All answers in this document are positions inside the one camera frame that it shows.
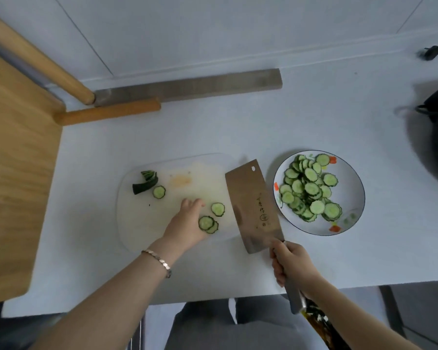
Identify person's left hand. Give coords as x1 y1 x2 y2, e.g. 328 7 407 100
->
162 197 209 255

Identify person's right hand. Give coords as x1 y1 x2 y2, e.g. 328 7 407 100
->
269 239 322 291

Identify translucent plastic cutting board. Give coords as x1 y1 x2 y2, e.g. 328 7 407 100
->
116 153 249 254

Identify cucumber stem tip piece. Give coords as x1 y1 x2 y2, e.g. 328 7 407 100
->
132 174 160 195

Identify steel cleaver knife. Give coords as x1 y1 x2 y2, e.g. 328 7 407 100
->
224 158 306 315

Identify pile of cucumber slices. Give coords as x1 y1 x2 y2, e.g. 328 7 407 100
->
278 153 343 223

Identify white floral plate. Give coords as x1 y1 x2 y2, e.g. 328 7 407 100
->
272 149 366 237

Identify person's right forearm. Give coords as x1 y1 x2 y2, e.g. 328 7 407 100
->
301 275 420 350

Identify person's left forearm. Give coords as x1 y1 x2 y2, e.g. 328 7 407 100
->
33 238 185 350

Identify short wooden rolling pin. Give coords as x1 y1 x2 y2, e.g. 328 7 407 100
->
54 97 162 127

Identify black trash bag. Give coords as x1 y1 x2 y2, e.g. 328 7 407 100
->
301 295 347 350

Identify grey trousers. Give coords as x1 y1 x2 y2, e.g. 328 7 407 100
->
163 295 326 350

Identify large wooden cutting board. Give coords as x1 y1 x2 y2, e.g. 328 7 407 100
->
0 47 66 305

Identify dark glass panel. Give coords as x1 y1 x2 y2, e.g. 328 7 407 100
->
0 302 70 350

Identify thick light wooden rolling pin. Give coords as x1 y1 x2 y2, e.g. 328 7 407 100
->
0 9 95 106

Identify grey pipe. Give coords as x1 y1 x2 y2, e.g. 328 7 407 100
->
0 32 59 99

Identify silver bracelet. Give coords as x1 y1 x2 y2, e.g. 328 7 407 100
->
141 249 172 280

